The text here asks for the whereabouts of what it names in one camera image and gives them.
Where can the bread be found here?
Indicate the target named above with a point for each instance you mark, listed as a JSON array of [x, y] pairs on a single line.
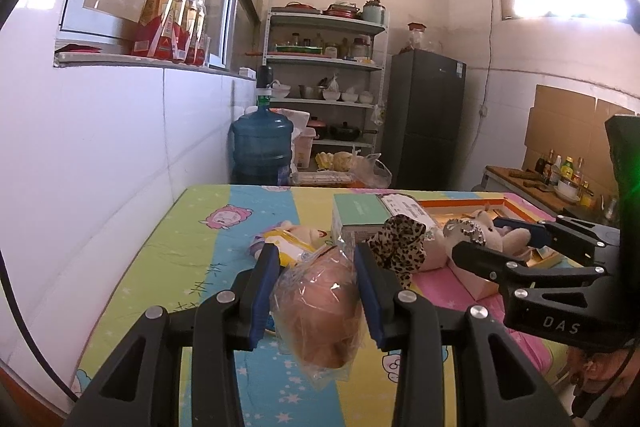
[[315, 307]]

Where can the red enamel pan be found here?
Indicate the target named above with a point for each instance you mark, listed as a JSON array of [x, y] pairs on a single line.
[[341, 10]]

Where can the floral tissue box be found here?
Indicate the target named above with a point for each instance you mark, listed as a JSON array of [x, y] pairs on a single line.
[[360, 212]]

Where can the person's right hand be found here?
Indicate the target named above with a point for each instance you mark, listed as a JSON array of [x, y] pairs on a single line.
[[600, 372]]

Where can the yellow packaged plush toy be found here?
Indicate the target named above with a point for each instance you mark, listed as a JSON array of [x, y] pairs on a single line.
[[290, 244]]

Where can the dark refrigerator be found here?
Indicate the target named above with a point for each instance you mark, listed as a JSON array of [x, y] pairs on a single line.
[[425, 117]]

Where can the stack of white bowls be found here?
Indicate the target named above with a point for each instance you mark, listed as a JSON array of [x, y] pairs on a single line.
[[278, 90]]

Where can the small cream plush bear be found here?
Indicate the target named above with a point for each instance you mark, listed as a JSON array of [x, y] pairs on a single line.
[[492, 234]]

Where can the black wok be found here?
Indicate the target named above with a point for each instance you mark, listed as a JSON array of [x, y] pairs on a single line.
[[345, 133]]

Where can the small white box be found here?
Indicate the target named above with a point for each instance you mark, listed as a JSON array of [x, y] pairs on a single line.
[[246, 72]]

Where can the leopard print scrunchie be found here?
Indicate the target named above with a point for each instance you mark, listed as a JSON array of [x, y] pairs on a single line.
[[400, 247]]

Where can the green tray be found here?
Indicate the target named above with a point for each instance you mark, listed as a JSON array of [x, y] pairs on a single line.
[[299, 49]]

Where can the striped cartoon blanket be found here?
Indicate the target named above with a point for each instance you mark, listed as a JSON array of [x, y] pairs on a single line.
[[200, 257]]

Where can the small metal pot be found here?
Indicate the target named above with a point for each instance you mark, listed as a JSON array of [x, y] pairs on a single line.
[[310, 91]]

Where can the blue water jug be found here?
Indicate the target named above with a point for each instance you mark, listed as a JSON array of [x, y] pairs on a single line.
[[262, 147]]

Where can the flat egg tray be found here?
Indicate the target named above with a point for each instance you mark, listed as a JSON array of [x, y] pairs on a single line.
[[322, 178]]

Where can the white sack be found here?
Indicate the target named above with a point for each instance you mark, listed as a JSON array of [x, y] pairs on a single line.
[[295, 122]]

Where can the small white plastic bag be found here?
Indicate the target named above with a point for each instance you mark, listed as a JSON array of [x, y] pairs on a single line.
[[378, 115]]

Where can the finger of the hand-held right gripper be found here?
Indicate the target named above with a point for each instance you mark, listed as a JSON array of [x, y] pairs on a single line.
[[525, 231], [480, 259]]

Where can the black water pump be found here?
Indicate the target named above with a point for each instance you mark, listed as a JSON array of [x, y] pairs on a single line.
[[264, 82]]

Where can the black pot with red lid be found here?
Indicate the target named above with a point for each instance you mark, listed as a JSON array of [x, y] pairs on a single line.
[[317, 128]]

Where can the pink plastic container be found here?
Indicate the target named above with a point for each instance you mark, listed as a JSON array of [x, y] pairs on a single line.
[[305, 149]]

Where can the white bowl with metal rim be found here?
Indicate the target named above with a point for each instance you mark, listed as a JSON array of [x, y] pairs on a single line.
[[567, 190]]

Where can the flat red packet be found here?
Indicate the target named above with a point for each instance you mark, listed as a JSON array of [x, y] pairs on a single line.
[[80, 49]]

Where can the cardboard wall sheet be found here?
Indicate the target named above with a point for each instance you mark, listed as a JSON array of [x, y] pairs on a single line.
[[560, 122]]

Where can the orange drink bottle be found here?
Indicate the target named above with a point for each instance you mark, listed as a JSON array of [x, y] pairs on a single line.
[[157, 22], [191, 34], [201, 37], [179, 29]]

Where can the red-lidded storage jar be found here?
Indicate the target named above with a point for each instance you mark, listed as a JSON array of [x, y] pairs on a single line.
[[361, 48]]

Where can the white ceramic bowl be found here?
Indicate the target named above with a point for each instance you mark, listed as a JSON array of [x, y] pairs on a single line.
[[366, 97], [349, 97], [331, 96]]

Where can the orange-rimmed cardboard box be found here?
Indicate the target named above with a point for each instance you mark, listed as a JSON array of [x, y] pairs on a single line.
[[475, 285]]

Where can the teal canister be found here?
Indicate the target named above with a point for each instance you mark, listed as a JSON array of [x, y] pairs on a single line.
[[374, 13]]

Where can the clear plastic bag of food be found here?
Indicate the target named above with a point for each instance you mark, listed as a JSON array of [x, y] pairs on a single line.
[[370, 171]]

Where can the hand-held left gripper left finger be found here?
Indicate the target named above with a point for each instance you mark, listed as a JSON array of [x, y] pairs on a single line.
[[262, 297]]

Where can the row of condiment bottles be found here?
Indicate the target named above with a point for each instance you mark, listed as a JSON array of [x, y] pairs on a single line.
[[566, 168]]

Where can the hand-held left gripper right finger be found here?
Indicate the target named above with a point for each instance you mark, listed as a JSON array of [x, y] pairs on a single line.
[[371, 302]]

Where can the glass jar with red lid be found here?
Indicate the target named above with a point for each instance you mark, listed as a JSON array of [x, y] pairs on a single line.
[[417, 39]]

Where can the white metal shelf rack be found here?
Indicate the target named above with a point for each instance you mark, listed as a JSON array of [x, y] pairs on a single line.
[[325, 62]]

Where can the red flat lid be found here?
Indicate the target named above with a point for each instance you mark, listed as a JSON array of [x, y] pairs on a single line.
[[300, 7]]

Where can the wooden cutting board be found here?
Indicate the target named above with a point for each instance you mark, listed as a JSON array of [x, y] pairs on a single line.
[[505, 184]]

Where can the kitchen counter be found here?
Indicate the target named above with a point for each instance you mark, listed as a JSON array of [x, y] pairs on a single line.
[[530, 199]]

